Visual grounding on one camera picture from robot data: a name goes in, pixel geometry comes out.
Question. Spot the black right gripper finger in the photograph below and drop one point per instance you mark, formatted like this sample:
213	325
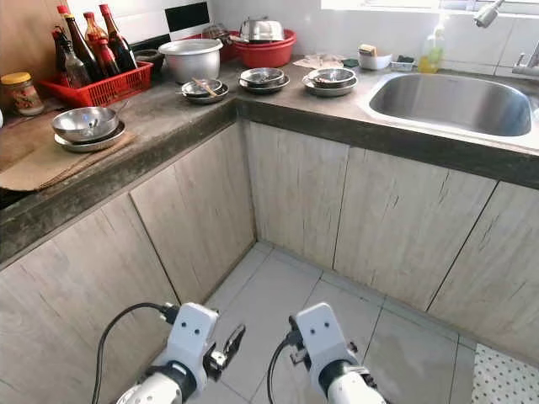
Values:
293	335

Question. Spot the red plastic basin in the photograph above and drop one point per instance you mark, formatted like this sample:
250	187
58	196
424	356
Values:
265	55

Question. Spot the brown cardboard wall sheet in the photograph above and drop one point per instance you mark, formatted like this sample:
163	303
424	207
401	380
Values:
25	38

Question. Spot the yellow lid glass jar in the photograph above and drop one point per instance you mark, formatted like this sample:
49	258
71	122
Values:
24	97

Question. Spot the stainless steel sink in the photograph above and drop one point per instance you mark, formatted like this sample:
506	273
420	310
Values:
455	105

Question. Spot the small green scourer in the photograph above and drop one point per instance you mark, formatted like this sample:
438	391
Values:
350	64

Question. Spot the tall dark sauce bottle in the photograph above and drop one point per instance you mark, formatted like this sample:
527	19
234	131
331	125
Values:
80	44

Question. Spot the dark red-neck sauce bottle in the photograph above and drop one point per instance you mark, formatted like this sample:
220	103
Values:
118	44

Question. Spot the chrome faucet spray head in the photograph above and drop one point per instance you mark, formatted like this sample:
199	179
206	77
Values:
487	15

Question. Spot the bright window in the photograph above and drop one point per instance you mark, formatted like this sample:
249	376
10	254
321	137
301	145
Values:
387	4

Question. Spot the yellow dish soap bottle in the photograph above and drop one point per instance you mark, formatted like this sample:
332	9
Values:
431	57

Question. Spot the red plastic basket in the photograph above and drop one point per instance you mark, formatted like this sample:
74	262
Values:
109	88

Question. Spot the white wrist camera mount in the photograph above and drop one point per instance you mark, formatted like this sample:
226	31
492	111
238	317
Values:
192	332
324	332

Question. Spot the amber sauce bottle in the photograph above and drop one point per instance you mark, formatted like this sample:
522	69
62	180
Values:
93	29

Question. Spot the brown wooden chopstick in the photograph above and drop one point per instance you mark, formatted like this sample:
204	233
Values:
207	87

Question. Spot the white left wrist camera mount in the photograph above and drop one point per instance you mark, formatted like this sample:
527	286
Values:
192	332

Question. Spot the brown cardboard mat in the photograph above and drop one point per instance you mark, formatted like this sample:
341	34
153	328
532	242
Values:
42	168

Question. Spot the yellow sponge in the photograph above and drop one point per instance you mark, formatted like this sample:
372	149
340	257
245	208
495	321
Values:
367	50

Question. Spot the small red cap bottle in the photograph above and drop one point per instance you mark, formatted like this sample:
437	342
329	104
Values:
105	59

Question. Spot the straight chrome faucet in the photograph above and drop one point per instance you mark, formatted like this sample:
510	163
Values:
529	67

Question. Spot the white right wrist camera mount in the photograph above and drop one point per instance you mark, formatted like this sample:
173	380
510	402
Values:
324	332

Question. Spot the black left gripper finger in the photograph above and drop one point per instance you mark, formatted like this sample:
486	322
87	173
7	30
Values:
232	343

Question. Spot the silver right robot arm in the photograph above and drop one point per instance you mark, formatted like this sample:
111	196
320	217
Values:
354	391

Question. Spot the small white tray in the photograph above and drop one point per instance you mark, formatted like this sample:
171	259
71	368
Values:
402	66

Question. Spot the white dotted floor mat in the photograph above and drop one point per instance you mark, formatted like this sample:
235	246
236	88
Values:
509	379

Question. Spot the small white bowl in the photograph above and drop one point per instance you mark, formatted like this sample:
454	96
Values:
377	61

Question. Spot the aluminium pot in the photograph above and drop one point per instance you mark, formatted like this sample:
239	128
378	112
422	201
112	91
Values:
189	66

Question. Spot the white dish cloth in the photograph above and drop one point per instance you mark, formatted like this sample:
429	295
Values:
320	61

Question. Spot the small clear bottle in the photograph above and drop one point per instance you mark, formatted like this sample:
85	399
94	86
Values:
74	71

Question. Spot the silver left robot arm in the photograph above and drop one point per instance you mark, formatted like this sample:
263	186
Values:
152	391

